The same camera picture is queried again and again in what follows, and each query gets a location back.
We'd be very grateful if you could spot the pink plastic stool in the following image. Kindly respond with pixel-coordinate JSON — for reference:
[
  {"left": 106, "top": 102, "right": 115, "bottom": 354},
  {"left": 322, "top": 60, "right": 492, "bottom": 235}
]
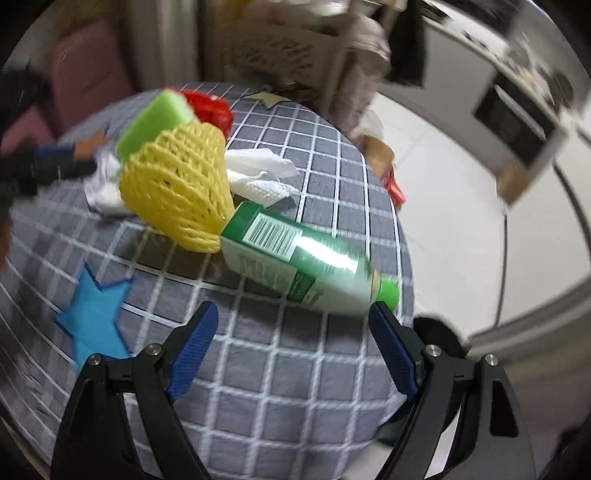
[{"left": 2, "top": 21, "right": 134, "bottom": 144}]

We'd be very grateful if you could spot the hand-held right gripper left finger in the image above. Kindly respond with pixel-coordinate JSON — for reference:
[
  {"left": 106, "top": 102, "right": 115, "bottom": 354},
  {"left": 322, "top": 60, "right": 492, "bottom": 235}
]
[{"left": 52, "top": 301, "right": 220, "bottom": 480}]

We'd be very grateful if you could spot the black jacket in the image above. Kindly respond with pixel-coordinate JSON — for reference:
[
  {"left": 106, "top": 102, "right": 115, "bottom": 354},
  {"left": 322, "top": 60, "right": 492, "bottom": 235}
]
[{"left": 385, "top": 0, "right": 437, "bottom": 88}]

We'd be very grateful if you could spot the brown paper bag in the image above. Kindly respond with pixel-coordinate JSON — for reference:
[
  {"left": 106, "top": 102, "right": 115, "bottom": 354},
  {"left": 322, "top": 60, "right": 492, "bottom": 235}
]
[{"left": 360, "top": 136, "right": 395, "bottom": 178}]

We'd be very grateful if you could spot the white tissue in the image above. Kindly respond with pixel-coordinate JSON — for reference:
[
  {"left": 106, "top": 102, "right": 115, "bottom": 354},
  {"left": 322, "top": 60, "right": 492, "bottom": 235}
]
[{"left": 224, "top": 148, "right": 303, "bottom": 208}]

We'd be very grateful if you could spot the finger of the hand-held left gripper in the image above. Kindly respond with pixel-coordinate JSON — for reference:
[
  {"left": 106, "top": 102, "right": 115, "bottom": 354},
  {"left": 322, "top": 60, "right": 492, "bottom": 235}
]
[
  {"left": 34, "top": 159, "right": 99, "bottom": 183},
  {"left": 30, "top": 144, "right": 77, "bottom": 164}
]

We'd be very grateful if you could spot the sliding door frame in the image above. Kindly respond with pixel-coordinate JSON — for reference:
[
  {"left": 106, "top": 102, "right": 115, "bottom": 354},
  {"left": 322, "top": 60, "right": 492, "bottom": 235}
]
[{"left": 462, "top": 258, "right": 591, "bottom": 356}]

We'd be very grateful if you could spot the black built-in oven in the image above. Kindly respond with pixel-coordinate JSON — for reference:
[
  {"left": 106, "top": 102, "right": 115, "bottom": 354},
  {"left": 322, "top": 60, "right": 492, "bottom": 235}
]
[{"left": 472, "top": 74, "right": 561, "bottom": 169}]

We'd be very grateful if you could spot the beige hanging cloth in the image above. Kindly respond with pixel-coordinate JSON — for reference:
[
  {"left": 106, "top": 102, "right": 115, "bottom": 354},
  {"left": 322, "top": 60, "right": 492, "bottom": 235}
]
[{"left": 346, "top": 18, "right": 393, "bottom": 134}]

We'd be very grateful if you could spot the cardboard box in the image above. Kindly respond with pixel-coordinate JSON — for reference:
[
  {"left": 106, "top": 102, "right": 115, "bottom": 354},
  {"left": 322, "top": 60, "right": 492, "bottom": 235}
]
[{"left": 496, "top": 159, "right": 536, "bottom": 206}]

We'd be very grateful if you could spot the red snack packet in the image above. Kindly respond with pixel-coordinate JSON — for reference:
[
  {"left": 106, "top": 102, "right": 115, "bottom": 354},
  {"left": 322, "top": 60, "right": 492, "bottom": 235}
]
[{"left": 180, "top": 89, "right": 234, "bottom": 137}]

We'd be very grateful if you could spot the white paper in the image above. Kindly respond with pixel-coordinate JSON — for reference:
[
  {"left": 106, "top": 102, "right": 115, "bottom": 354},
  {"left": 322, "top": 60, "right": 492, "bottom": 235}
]
[{"left": 84, "top": 152, "right": 134, "bottom": 217}]

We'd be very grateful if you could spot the green sponge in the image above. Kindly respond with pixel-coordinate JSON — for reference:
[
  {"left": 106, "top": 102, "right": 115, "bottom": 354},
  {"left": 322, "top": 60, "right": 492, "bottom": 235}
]
[{"left": 115, "top": 90, "right": 199, "bottom": 164}]

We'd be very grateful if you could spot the yellow foam fruit net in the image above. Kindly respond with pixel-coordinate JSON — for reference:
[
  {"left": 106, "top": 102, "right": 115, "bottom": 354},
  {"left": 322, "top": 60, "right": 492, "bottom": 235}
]
[{"left": 119, "top": 122, "right": 236, "bottom": 254}]

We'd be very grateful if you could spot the small red wrapper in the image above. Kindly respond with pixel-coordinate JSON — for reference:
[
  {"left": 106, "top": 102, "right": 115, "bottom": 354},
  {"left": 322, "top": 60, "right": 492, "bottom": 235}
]
[{"left": 383, "top": 168, "right": 408, "bottom": 208}]

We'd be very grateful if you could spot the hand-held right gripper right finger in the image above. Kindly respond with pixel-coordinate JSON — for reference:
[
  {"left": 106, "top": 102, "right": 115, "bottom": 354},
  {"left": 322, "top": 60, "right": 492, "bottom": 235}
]
[{"left": 368, "top": 301, "right": 539, "bottom": 480}]

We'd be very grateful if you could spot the grey checked tablecloth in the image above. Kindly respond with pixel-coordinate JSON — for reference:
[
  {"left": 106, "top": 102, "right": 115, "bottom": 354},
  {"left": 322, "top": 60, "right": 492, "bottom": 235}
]
[{"left": 0, "top": 82, "right": 416, "bottom": 472}]

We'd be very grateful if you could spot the beige plastic storage cart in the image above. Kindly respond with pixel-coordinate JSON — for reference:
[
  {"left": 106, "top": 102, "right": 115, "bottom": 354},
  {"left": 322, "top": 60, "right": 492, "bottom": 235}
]
[{"left": 217, "top": 0, "right": 393, "bottom": 116}]

